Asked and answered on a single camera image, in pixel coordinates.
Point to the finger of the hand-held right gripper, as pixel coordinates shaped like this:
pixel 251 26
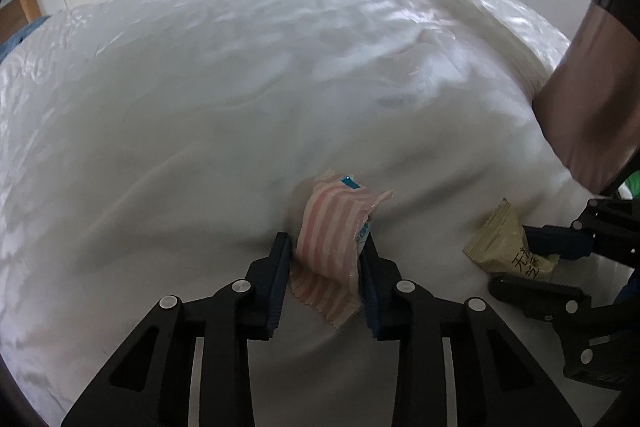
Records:
pixel 555 241
pixel 530 291

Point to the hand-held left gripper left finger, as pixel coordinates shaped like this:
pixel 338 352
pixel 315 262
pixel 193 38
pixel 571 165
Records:
pixel 280 287

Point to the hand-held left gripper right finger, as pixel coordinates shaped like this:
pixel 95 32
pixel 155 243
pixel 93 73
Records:
pixel 372 294

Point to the beige snack packet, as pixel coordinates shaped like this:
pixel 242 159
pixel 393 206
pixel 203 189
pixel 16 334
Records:
pixel 500 247

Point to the pink striped snack packet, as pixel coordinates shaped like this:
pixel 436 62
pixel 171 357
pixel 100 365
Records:
pixel 330 227

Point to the green tray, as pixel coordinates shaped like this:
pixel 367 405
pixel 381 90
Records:
pixel 635 184

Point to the black and copper pedal bin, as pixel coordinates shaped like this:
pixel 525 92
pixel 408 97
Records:
pixel 580 107

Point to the white bed cover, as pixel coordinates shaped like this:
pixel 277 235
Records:
pixel 250 82

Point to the blue cloth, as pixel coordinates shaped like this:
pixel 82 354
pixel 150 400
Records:
pixel 22 37

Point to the wooden headboard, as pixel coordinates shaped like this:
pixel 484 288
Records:
pixel 20 14

